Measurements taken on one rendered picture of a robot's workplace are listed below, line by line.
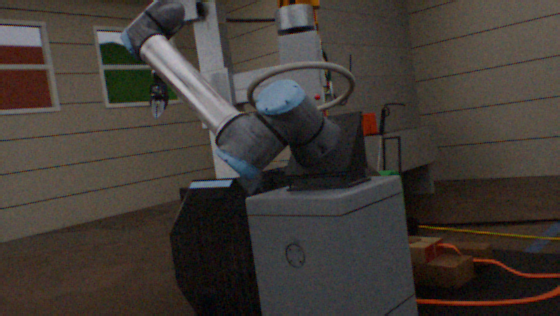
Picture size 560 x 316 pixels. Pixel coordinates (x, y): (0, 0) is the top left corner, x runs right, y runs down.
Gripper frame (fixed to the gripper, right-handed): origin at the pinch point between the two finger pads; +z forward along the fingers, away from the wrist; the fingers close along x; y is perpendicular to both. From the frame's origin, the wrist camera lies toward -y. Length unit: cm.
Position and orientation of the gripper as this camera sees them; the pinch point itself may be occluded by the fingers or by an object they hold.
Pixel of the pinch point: (157, 116)
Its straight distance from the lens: 249.5
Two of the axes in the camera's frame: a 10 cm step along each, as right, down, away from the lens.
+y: 0.4, -2.8, -9.6
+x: 10.0, 0.5, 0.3
